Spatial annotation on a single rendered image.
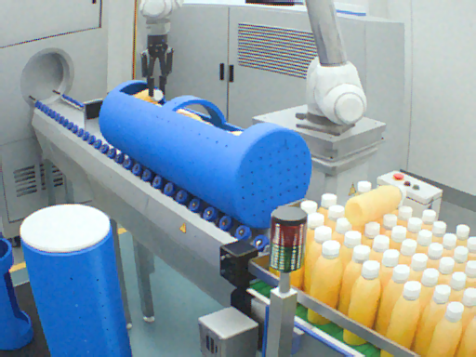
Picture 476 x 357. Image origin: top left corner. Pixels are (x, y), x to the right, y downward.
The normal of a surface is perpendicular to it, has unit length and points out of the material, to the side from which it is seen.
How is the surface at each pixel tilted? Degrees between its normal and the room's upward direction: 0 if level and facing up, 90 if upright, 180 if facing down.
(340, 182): 90
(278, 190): 90
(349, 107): 96
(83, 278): 90
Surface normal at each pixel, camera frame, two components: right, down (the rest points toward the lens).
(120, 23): 0.70, 0.26
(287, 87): -0.72, 0.25
